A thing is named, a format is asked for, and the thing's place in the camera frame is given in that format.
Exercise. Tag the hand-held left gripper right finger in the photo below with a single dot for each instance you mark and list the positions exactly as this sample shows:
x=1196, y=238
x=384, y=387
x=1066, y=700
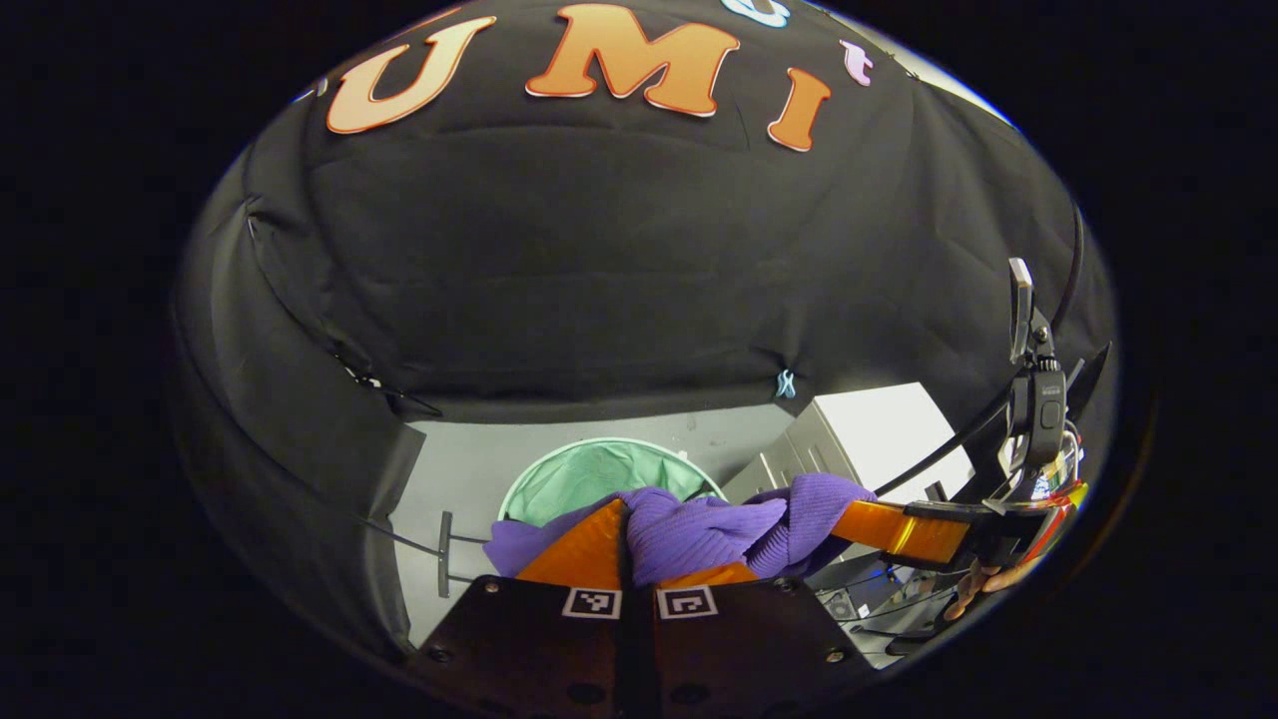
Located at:
x=749, y=659

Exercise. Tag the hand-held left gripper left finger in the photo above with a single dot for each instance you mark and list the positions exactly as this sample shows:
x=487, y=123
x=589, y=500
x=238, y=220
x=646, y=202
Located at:
x=539, y=659

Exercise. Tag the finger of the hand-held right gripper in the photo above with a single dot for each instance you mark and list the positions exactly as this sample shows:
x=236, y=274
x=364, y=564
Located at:
x=899, y=531

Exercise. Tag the green laundry hamper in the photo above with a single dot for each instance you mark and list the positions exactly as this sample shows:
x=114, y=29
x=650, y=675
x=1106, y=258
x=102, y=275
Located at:
x=599, y=474

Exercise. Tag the black clothes rack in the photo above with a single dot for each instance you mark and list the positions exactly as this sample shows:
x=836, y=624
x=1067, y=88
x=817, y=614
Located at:
x=443, y=559

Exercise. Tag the white box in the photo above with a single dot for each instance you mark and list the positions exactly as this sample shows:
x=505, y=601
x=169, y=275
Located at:
x=869, y=429

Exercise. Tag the blue clip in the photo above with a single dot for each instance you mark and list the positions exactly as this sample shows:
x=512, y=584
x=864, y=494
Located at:
x=786, y=383

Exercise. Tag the black backdrop cloth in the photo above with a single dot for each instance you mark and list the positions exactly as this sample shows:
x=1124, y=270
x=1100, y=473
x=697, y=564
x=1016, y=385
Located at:
x=599, y=260

